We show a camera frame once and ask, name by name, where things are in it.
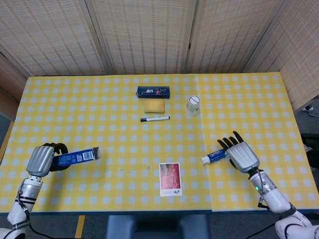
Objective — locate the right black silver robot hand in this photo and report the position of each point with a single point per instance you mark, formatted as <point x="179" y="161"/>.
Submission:
<point x="243" y="156"/>

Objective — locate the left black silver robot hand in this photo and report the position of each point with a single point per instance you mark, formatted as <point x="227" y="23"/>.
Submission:
<point x="40" y="160"/>

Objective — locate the white blue toothpaste tube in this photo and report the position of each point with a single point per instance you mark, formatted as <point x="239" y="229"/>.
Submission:
<point x="214" y="156"/>

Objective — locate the blue toothpaste paper box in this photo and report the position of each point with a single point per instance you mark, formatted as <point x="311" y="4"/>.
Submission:
<point x="74" y="157"/>

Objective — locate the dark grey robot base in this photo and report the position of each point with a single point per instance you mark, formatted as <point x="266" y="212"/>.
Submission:
<point x="157" y="227"/>

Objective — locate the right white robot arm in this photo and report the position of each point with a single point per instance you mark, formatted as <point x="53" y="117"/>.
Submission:
<point x="274" y="196"/>

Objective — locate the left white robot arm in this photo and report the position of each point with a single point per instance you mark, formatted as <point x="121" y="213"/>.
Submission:
<point x="27" y="194"/>

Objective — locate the dark blue printed box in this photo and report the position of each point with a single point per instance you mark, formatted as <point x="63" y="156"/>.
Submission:
<point x="152" y="91"/>

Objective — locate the black bag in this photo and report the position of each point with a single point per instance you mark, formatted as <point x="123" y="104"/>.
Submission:
<point x="310" y="143"/>

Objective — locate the upturned paper cup leaf print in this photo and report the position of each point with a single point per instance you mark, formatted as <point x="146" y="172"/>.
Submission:
<point x="192" y="105"/>

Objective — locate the red picture postcard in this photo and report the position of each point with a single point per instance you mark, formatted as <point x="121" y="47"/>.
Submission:
<point x="170" y="179"/>

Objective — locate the yellow floor tape strip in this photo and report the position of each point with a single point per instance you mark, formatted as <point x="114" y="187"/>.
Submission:
<point x="79" y="227"/>

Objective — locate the yellow white checked tablecloth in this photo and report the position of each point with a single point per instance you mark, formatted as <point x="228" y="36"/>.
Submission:
<point x="124" y="139"/>

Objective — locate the white marker pen blue cap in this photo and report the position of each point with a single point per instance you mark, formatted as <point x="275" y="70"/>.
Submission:
<point x="154" y="118"/>

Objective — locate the yellow sponge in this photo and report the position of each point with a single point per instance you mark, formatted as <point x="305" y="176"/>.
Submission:
<point x="154" y="106"/>

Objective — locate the woven bamboo folding screen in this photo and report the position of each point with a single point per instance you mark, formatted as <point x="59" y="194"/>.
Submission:
<point x="149" y="37"/>

